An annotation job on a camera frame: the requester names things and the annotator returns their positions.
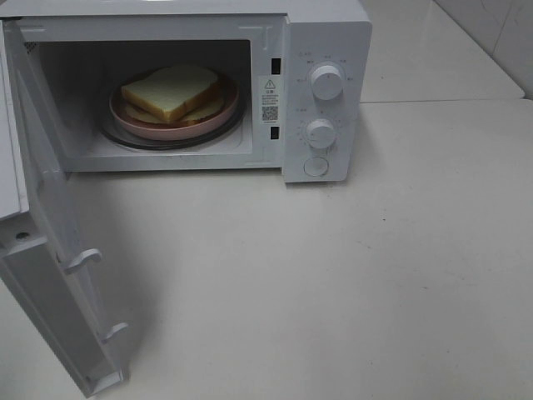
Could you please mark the warning label sticker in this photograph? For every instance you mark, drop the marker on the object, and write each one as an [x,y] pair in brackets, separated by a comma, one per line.
[270,90]

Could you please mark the glass microwave turntable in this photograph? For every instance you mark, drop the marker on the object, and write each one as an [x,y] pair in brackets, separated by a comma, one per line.
[111,130]

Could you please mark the upper white power knob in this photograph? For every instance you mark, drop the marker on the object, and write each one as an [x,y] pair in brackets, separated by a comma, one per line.
[327,80]

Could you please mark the round door release button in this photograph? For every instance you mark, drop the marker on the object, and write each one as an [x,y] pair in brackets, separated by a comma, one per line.
[316,166]

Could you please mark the lower white timer knob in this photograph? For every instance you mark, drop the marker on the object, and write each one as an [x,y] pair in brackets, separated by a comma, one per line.
[320,133]

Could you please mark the pink plate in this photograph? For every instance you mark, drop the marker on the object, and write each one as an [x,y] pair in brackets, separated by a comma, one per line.
[231,112]

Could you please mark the sandwich bread slice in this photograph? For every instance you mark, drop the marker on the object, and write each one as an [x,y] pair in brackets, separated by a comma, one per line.
[207,110]
[172,92]

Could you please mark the lower sandwich bread slice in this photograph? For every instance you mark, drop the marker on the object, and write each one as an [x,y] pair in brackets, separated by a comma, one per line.
[207,110]

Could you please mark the white microwave door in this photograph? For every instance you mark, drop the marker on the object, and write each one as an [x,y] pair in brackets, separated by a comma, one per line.
[43,262]

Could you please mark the upper sandwich bread slice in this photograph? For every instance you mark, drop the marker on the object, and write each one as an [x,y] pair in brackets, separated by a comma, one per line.
[172,92]

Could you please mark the white microwave oven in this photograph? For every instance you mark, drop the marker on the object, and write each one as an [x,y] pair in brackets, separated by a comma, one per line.
[84,50]

